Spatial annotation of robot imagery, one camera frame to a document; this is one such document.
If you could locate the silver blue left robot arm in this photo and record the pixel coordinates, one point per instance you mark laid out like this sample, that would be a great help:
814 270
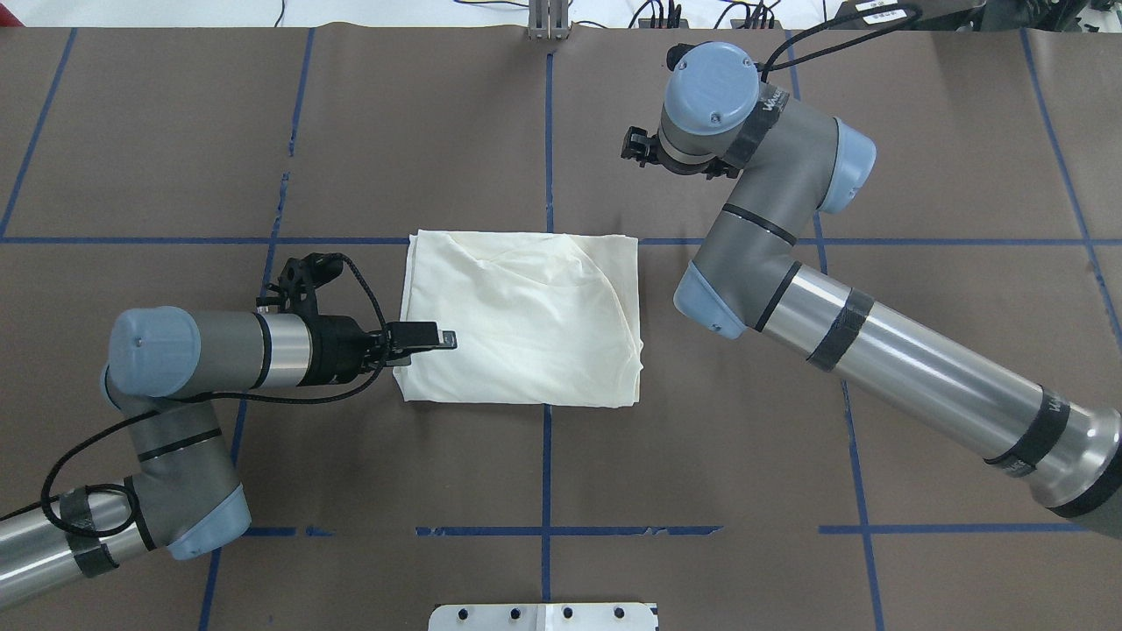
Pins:
166 369

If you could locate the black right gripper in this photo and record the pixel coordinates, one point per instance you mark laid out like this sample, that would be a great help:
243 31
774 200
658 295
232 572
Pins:
637 145

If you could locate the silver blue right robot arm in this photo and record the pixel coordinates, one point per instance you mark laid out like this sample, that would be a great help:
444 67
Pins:
993 212

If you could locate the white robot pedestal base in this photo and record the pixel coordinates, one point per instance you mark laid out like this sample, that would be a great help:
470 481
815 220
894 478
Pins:
546 616

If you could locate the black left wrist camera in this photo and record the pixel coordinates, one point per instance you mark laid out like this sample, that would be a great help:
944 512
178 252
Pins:
295 288

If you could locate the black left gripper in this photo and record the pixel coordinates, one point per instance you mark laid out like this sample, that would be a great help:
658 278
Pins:
337 349

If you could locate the grey aluminium frame post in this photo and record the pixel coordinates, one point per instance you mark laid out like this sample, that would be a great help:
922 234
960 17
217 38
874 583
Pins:
549 20

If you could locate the cream long-sleeve cat shirt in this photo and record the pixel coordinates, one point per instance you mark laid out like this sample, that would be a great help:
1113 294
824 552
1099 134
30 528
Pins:
540 318

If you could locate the black device with label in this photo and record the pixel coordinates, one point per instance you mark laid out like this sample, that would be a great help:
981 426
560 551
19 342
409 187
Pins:
930 16

